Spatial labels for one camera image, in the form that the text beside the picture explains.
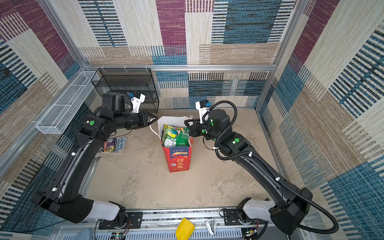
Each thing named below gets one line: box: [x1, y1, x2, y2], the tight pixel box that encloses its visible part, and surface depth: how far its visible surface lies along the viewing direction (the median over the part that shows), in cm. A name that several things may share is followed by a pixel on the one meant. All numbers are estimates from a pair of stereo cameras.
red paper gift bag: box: [157, 116, 194, 173], surface depth 74 cm
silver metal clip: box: [205, 219, 216, 236], surface depth 72 cm
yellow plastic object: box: [176, 218, 195, 240], surface depth 72 cm
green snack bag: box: [161, 124, 190, 147], surface depth 79 cm
